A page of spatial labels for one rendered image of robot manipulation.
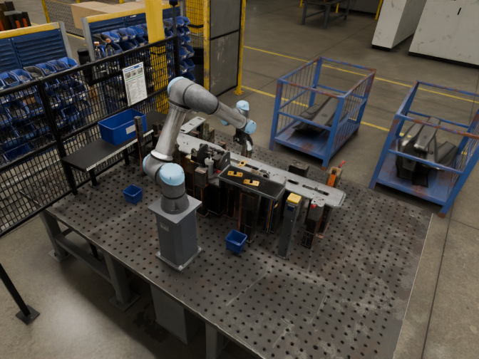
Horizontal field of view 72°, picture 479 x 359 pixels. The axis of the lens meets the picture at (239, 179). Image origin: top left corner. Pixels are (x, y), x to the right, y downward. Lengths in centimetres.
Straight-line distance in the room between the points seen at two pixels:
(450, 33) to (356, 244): 770
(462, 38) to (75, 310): 902
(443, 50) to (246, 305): 849
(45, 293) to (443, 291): 316
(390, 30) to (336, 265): 804
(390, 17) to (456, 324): 771
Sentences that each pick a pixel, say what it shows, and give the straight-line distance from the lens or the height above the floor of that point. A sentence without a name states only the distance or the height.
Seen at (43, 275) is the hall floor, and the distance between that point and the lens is 316.
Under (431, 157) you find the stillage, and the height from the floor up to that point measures 49.
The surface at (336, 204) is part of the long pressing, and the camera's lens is 206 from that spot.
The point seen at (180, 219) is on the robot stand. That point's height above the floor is 110.
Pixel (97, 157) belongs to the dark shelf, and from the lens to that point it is 238.
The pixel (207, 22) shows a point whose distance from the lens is 482.
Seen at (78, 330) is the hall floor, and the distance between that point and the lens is 276.
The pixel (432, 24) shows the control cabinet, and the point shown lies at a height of 76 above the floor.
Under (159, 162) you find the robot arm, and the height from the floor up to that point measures 133.
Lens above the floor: 228
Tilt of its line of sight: 37 degrees down
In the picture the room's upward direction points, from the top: 4 degrees clockwise
